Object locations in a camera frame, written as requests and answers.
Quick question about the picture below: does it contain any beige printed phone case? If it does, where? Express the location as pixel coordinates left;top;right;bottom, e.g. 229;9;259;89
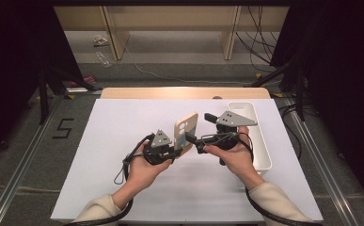
172;111;199;158

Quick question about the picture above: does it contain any light wooden shelf unit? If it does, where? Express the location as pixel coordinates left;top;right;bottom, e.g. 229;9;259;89
54;5;290;61

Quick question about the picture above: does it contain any pink cloth item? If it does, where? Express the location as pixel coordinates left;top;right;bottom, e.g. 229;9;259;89
68;74;97;89

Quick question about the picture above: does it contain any black tripod stand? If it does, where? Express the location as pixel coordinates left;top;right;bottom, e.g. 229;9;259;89
36;62;104;126

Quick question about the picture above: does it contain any black metal stand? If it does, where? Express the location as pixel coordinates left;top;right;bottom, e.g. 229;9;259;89
250;60;308;122

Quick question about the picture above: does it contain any black curtain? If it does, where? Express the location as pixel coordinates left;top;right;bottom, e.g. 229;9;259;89
0;0;86;166
269;0;364;215

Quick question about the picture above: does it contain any clear plastic bottle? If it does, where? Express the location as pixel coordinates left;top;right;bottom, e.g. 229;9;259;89
95;51;113;69

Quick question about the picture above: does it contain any aluminium floor rail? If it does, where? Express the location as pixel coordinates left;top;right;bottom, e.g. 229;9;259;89
282;97;360;226
0;93;62;226

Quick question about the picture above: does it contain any white table board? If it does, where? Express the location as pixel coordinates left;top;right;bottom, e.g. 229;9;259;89
50;98;324;222

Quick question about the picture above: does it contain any person's left hand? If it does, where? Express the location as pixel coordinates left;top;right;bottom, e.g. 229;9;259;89
127;140;174;196

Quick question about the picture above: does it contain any person's right hand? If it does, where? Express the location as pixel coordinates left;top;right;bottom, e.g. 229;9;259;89
202;125;260;189

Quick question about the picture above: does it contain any bundle of black cables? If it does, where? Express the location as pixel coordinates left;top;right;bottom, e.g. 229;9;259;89
234;5;285;73

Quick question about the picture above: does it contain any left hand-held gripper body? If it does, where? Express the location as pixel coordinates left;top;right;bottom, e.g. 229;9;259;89
142;128;179;167

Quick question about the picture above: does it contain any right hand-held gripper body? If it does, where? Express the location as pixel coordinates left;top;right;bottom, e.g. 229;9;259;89
197;109;259;167

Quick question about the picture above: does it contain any white plastic storage box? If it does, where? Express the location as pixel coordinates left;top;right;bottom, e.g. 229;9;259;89
227;101;273;176

